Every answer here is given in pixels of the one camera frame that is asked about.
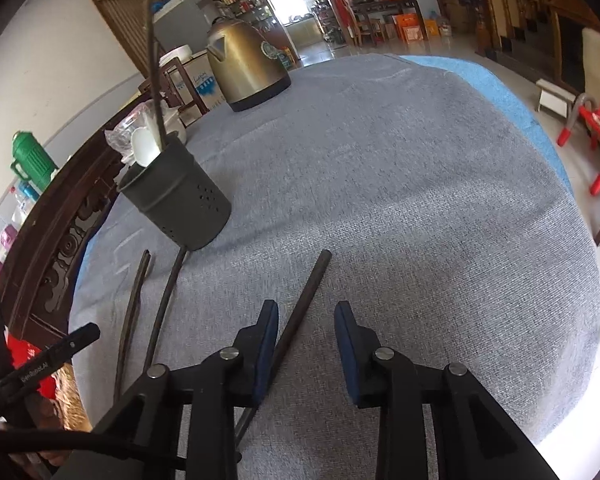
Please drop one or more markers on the golden straw bundle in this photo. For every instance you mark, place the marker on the golden straw bundle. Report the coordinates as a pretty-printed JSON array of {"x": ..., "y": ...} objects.
[{"x": 72, "y": 400}]

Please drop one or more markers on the bronze electric kettle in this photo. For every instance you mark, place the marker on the bronze electric kettle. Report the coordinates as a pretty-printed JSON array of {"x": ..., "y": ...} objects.
[{"x": 245, "y": 60}]

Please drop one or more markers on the blue tablecloth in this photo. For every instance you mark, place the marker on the blue tablecloth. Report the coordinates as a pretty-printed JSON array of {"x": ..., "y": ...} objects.
[{"x": 505, "y": 95}]

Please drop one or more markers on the small pink box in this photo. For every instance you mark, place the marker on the small pink box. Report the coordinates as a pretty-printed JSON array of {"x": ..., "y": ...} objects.
[{"x": 7, "y": 237}]

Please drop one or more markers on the kitchen shelf with jars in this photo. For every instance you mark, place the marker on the kitchen shelf with jars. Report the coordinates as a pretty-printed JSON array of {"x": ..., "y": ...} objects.
[{"x": 245, "y": 2}]

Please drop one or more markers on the white rice cooker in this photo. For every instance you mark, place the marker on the white rice cooker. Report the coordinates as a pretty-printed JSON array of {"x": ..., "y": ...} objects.
[{"x": 175, "y": 55}]

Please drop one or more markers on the white chest freezer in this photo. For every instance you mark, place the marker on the white chest freezer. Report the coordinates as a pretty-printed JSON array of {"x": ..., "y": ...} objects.
[{"x": 202, "y": 85}]

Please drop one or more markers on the grey refrigerator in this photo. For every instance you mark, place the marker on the grey refrigerator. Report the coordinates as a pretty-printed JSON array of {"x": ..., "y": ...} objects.
[{"x": 180, "y": 15}]

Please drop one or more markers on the dark wooden side table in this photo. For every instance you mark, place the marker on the dark wooden side table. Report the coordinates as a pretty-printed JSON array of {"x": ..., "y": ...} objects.
[{"x": 385, "y": 10}]

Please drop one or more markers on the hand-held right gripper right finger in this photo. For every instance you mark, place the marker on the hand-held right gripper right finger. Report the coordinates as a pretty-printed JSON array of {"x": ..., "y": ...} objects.
[{"x": 347, "y": 355}]

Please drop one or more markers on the white step stool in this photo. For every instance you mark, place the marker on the white step stool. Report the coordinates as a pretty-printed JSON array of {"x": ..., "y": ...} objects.
[{"x": 555, "y": 97}]

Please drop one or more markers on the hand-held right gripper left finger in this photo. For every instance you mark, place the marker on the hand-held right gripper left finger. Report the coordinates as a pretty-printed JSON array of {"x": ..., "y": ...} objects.
[{"x": 267, "y": 340}]

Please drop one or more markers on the green thermos jug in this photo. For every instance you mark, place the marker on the green thermos jug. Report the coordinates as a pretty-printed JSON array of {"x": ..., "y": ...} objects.
[{"x": 32, "y": 160}]

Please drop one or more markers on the plastic bottle with blue label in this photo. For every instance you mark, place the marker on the plastic bottle with blue label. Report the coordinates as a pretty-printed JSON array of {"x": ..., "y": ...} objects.
[{"x": 25, "y": 192}]

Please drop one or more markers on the carved wooden sideboard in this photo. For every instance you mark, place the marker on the carved wooden sideboard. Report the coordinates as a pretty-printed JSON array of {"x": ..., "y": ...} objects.
[{"x": 45, "y": 260}]

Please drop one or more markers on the dark metal utensil holder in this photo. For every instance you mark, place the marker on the dark metal utensil holder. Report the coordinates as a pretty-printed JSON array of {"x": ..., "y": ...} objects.
[{"x": 180, "y": 195}]

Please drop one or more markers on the grey tablecloth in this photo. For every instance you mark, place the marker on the grey tablecloth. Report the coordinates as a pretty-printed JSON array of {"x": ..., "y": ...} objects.
[{"x": 380, "y": 210}]

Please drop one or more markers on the red bag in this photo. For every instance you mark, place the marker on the red bag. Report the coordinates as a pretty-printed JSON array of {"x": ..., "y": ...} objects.
[{"x": 17, "y": 355}]

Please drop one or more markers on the brown wooden door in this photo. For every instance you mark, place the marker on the brown wooden door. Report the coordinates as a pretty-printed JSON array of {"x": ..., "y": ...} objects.
[{"x": 125, "y": 25}]

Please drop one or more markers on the orange gift boxes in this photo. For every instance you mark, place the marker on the orange gift boxes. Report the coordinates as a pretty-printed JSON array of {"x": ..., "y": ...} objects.
[{"x": 412, "y": 27}]

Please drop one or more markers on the large white plastic spoon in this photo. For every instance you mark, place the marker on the large white plastic spoon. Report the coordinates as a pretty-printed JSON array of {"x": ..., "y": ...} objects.
[{"x": 145, "y": 147}]

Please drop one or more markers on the wooden stair railing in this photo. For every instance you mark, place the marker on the wooden stair railing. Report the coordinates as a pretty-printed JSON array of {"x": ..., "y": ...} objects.
[{"x": 510, "y": 10}]

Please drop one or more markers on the person's left hand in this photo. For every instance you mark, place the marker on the person's left hand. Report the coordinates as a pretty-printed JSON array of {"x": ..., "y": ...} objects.
[{"x": 45, "y": 412}]

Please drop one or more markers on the dark wooden dining chair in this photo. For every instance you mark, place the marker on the dark wooden dining chair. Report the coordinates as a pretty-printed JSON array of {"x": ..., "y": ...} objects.
[{"x": 177, "y": 85}]

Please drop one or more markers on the clear water jug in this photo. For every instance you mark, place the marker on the clear water jug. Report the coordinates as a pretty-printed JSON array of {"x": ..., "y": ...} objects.
[{"x": 444, "y": 25}]

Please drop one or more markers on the clear plastic bag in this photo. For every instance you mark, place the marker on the clear plastic bag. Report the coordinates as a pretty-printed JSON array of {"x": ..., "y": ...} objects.
[{"x": 125, "y": 132}]

